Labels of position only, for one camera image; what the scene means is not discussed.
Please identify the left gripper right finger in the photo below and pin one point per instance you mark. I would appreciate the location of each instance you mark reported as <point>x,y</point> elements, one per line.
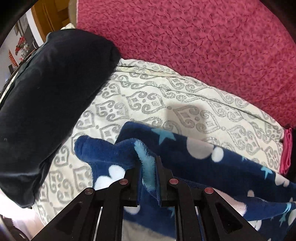
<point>200,214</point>

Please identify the pink folded garment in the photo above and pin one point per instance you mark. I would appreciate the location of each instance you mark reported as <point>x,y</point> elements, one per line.
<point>285,161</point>

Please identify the navy fleece star pants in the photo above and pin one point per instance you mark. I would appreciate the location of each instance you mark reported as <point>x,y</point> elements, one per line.
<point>264,198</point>

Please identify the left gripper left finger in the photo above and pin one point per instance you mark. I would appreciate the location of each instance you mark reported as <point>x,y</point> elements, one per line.
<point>96,214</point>

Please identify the red flower decoration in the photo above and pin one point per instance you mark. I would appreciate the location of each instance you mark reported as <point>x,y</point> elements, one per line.
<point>22,45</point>

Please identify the grey patterned seat cover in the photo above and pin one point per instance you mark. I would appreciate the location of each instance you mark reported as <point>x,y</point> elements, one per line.
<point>157,96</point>

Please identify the black cushion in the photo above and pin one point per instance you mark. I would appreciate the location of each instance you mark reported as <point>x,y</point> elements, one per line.
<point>49,95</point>

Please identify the red patterned sofa backrest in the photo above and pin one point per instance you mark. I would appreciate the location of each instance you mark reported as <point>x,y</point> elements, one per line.
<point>237,46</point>

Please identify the wooden door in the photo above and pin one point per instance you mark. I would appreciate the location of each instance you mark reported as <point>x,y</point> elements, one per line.
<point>50,16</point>

